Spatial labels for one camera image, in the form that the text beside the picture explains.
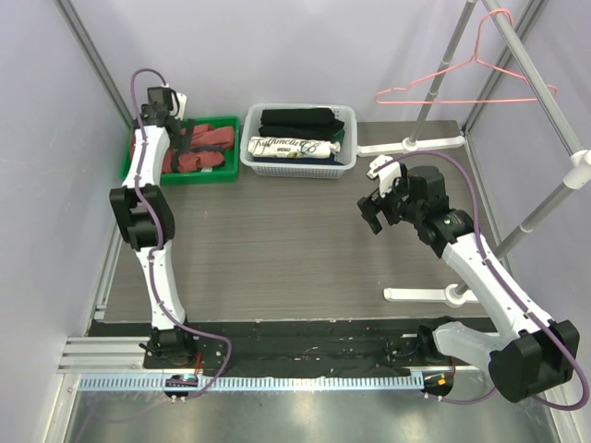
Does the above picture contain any red tank top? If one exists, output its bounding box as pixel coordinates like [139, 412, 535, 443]
[178, 124, 235, 174]

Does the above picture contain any green plastic tray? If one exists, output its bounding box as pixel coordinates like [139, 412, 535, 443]
[119, 114, 242, 187]

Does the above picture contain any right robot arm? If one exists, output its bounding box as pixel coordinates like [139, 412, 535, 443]
[357, 156, 580, 402]

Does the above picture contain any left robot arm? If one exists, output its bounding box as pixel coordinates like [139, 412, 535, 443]
[109, 85, 197, 368]

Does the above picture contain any white plastic basket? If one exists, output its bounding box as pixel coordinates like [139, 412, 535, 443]
[240, 103, 357, 179]

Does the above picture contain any white printed rolled garment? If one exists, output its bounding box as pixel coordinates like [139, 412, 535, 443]
[247, 137, 341, 160]

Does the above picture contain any black folded garment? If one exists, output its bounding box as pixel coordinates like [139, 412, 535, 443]
[259, 107, 344, 141]

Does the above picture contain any grey clothes rack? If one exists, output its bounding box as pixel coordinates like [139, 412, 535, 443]
[357, 0, 591, 309]

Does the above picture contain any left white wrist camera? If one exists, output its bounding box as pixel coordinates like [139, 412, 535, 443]
[163, 84, 187, 120]

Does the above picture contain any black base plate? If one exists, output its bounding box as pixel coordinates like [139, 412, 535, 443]
[143, 319, 462, 378]

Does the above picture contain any pink wire hanger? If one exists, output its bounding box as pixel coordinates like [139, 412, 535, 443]
[374, 2, 539, 105]

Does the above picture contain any grey aluminium frame post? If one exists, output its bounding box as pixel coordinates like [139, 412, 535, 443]
[54, 0, 133, 129]

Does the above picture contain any white slotted cable duct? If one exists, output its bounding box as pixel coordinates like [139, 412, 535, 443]
[78, 372, 424, 392]

